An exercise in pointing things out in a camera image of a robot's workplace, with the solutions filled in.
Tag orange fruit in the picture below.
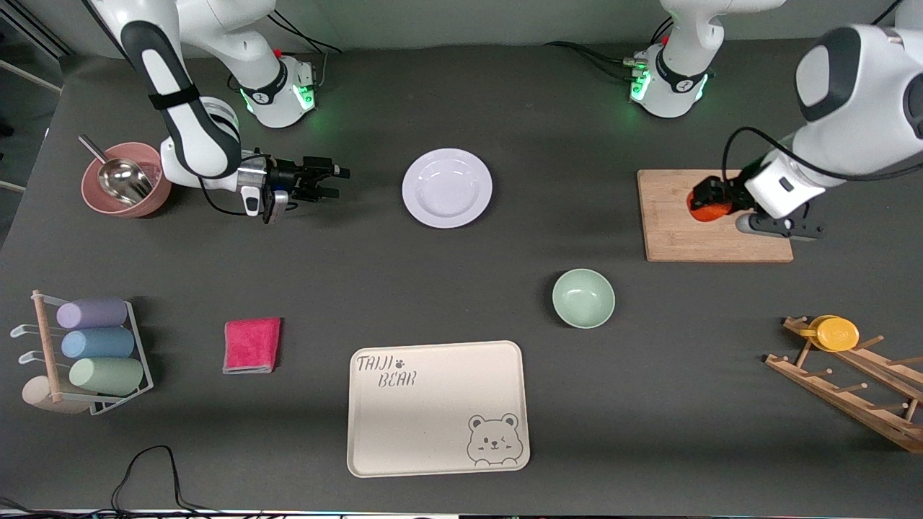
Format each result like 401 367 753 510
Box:
687 186 733 223

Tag white round plate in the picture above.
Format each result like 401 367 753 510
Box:
402 148 494 229

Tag wooden cutting board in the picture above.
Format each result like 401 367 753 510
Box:
637 169 795 263

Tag pink bowl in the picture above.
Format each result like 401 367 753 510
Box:
80 141 173 218

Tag dark grey table mat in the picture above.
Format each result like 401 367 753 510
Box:
0 29 923 514

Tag yellow cup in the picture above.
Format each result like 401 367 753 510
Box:
799 315 860 352

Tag metal scoop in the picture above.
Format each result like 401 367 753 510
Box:
78 134 154 206

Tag pink folded cloth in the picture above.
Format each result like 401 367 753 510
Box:
222 317 283 375

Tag pale green bowl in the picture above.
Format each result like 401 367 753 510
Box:
552 268 617 330

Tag wooden peg drying rack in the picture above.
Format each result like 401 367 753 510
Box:
764 316 923 454

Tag purple cup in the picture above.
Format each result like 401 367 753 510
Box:
56 298 129 330

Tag blue cup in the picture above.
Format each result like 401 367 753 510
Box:
61 328 136 360

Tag cream bear print tray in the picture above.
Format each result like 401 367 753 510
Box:
347 340 531 479

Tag thin pale rod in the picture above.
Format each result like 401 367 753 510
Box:
0 59 64 93

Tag green cup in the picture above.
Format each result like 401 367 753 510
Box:
69 357 144 396

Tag beige cup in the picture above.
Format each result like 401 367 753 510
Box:
22 376 91 415

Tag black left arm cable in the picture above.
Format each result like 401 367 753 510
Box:
723 126 923 190

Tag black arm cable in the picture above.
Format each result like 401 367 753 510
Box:
723 126 923 190
198 177 249 217

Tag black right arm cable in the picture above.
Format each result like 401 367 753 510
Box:
198 177 249 217

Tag black right base cables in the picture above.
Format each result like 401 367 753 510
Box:
228 11 341 93

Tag black base cables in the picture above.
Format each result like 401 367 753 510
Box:
228 11 341 93
544 14 675 81

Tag black left base cables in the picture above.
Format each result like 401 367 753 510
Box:
544 14 675 81

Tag white wire cup rack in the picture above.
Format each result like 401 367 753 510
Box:
10 292 154 417

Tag black aluminium frame bar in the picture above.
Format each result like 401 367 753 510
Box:
0 11 74 57

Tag wooden rack handle rod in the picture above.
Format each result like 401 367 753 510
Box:
32 290 63 403

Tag black floor cable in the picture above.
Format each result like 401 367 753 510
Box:
110 445 217 514

